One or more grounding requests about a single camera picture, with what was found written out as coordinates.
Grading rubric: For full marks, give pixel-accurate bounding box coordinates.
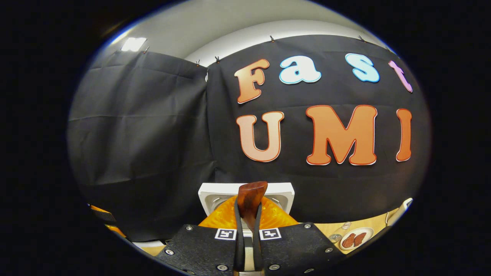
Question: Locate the white round plate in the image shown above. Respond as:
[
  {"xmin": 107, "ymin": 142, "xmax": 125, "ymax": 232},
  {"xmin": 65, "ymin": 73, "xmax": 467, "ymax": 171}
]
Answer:
[{"xmin": 339, "ymin": 227, "xmax": 374, "ymax": 251}]

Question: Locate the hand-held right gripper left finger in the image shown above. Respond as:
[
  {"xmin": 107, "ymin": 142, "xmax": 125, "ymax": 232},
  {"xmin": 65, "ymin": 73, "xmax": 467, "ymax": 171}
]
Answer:
[{"xmin": 155, "ymin": 195, "xmax": 246, "ymax": 276}]

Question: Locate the ceiling light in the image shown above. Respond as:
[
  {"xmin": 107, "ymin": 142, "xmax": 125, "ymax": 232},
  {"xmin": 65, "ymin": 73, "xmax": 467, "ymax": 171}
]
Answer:
[{"xmin": 121, "ymin": 37, "xmax": 147, "ymax": 52}]

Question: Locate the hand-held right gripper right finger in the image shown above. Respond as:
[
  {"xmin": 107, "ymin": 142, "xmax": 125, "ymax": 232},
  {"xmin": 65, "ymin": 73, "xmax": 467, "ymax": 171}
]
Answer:
[{"xmin": 253, "ymin": 197, "xmax": 346, "ymax": 276}]

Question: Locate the white rice cooker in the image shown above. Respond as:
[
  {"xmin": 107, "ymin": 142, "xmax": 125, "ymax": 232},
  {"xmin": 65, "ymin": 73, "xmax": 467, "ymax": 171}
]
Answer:
[{"xmin": 198, "ymin": 182, "xmax": 295, "ymax": 217}]

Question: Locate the brown wooden spoon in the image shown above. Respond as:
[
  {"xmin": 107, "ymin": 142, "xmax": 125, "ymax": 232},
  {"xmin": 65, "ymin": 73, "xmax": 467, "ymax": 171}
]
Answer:
[{"xmin": 237, "ymin": 181, "xmax": 269, "ymax": 234}]

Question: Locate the black backdrop cloth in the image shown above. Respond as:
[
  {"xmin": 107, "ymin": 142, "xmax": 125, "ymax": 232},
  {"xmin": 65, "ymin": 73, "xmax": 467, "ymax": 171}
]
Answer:
[{"xmin": 67, "ymin": 34, "xmax": 432, "ymax": 242}]

